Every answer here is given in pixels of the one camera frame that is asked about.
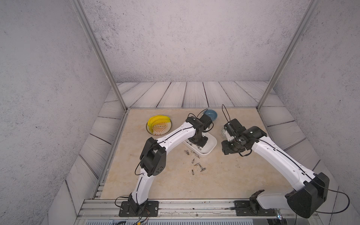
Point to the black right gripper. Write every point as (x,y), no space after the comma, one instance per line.
(225,149)

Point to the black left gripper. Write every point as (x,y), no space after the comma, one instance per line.
(202,144)

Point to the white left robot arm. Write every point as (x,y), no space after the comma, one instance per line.
(154,156)

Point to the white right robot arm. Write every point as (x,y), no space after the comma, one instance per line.
(309,189)

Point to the white plastic storage box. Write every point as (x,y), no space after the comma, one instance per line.
(205,148)

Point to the blue ceramic bowl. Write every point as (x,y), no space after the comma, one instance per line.
(212,114)

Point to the sunburst patterned plate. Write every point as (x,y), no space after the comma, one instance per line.
(159,127)

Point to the yellow banana bunch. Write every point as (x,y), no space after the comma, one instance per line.
(159,122)

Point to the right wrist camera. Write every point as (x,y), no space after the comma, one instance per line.
(234,128)

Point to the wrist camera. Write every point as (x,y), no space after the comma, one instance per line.
(206,121)
(234,128)

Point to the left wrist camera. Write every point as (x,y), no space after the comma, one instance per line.
(206,121)

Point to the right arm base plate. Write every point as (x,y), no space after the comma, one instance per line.
(250,208)

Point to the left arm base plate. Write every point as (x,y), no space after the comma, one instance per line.
(147,209)

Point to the aluminium front rail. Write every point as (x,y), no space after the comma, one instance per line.
(186,212)

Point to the aluminium frame post right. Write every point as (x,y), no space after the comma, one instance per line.
(309,13)

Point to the aluminium frame post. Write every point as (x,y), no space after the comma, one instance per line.
(309,13)
(97,50)

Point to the aluminium frame post left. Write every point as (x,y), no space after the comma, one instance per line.
(97,50)

